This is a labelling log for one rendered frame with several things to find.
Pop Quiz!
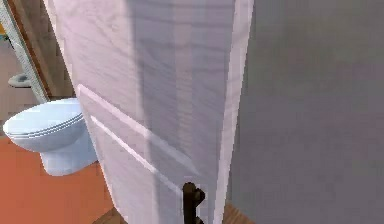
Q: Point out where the white room door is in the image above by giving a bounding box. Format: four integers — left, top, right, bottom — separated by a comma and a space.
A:
43, 0, 256, 224

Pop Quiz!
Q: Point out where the white toilet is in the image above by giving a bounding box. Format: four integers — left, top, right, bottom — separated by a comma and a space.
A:
2, 97, 99, 177

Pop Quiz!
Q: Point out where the white round sink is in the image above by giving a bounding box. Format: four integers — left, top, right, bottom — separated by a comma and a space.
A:
7, 73, 33, 89

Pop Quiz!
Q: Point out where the black door handle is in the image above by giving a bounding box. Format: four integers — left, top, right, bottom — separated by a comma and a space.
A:
181, 181, 207, 224

